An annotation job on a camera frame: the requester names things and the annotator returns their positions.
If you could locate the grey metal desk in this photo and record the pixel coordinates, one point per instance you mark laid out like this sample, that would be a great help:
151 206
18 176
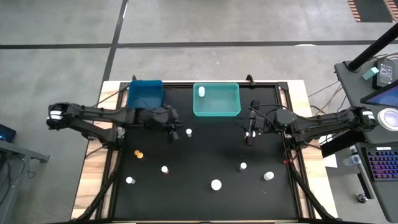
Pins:
18 152

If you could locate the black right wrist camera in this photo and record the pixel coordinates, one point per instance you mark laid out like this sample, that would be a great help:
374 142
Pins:
265 126

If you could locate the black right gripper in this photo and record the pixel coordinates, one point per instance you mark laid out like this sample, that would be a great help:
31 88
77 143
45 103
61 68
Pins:
252 118

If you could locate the wide clear bottle white cap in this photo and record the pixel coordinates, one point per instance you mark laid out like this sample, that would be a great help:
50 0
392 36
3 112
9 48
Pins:
269 176

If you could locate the teal plastic bin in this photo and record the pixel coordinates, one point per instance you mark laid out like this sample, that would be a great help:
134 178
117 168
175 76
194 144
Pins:
220 102

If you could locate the small teal box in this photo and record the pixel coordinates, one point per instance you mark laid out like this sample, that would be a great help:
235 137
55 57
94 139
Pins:
370 73

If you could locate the monitor with blue screen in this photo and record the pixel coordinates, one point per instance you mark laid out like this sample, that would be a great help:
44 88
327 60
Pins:
385 98

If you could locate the grey keyboard desk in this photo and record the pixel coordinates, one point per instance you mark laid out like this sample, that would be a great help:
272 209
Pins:
388 199

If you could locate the black stand post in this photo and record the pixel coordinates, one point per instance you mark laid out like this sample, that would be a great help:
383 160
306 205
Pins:
370 51

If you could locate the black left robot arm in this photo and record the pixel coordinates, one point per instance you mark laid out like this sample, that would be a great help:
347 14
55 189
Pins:
93 113

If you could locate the black frame clamp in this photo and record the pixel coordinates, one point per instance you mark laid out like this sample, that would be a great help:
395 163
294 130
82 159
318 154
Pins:
133 77
249 79

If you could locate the white opaque pill bottle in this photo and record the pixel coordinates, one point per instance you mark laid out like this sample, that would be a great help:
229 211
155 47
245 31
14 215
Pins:
201 91

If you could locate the black cart base beam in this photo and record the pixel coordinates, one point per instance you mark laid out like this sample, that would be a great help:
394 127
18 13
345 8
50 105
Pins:
342 143

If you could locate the backlit rgb keyboard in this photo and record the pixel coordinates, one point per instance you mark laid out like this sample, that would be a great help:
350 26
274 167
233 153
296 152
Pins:
384 163

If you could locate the black aluminium table frame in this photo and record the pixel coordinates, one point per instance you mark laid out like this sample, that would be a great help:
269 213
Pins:
178 84

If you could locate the large amber pill bottle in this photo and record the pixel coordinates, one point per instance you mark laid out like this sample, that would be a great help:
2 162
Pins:
216 184

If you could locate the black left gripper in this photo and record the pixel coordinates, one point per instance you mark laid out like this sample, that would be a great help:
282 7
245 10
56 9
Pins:
155 119

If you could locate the black mat orange stripes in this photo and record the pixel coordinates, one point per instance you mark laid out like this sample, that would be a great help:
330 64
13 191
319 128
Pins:
373 9

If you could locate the clear plastic water bottle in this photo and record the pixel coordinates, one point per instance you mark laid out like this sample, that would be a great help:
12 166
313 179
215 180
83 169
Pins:
353 160

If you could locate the grey equipment cart top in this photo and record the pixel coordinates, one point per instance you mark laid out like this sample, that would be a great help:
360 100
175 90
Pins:
351 87

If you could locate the blue plastic bin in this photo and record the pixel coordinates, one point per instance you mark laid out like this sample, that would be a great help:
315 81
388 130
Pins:
146 93

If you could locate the small white object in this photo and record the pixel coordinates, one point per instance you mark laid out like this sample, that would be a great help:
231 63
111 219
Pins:
326 139

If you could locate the white paper sheet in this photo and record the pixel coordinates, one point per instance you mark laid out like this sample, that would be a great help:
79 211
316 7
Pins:
330 161

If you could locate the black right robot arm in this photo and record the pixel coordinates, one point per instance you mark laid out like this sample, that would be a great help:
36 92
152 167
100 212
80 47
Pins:
326 121

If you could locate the black caster wheel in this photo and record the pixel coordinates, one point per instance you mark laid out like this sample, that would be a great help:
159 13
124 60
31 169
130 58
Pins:
360 198

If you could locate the dark laptop blue screen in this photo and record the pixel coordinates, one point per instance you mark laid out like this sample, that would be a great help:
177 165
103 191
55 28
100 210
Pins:
6 133

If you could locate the small amber pill bottle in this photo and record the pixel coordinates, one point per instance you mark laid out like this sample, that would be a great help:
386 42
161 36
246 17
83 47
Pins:
140 155

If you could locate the white round device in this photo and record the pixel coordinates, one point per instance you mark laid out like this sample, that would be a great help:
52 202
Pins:
390 119

